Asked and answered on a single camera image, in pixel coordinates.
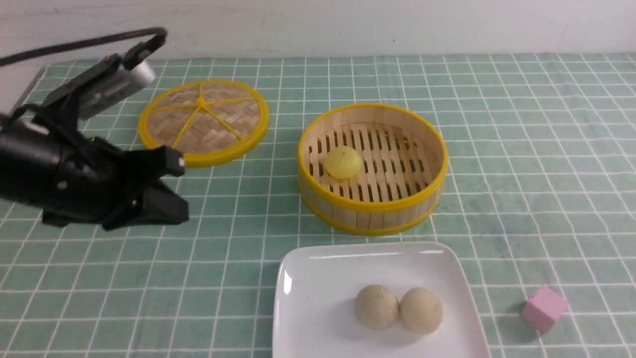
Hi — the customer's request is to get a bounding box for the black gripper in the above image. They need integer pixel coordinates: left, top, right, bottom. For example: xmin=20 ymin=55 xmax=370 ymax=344
xmin=1 ymin=94 xmax=189 ymax=231

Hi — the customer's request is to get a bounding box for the yellow steamed bun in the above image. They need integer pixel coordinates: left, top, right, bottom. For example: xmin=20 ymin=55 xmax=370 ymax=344
xmin=324 ymin=146 xmax=363 ymax=180

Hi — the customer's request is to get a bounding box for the white steamed bun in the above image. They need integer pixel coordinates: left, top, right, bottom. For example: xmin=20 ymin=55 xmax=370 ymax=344
xmin=400 ymin=287 xmax=443 ymax=336

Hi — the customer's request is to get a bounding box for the beige steamed bun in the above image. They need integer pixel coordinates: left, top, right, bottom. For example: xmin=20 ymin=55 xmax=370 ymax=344
xmin=354 ymin=284 xmax=400 ymax=331

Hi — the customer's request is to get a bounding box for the white square plate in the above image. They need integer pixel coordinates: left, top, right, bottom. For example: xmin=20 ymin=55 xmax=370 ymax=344
xmin=272 ymin=242 xmax=490 ymax=358

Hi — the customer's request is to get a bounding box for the bamboo steamer lid yellow rim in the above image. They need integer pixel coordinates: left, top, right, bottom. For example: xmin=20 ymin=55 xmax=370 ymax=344
xmin=137 ymin=80 xmax=270 ymax=168

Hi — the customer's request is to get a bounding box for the bamboo steamer basket yellow rim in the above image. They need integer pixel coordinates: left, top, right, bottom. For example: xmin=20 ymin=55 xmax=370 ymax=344
xmin=296 ymin=103 xmax=449 ymax=236

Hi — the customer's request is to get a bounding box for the pink cube block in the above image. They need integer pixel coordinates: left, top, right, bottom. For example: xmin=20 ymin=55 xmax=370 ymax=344
xmin=520 ymin=285 xmax=568 ymax=335

